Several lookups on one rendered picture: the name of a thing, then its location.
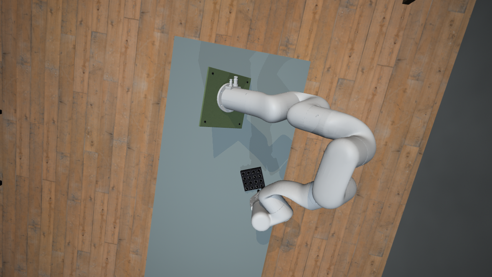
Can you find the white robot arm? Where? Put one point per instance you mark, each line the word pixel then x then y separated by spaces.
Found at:
pixel 353 145

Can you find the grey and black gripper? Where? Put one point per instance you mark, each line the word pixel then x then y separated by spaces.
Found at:
pixel 253 198

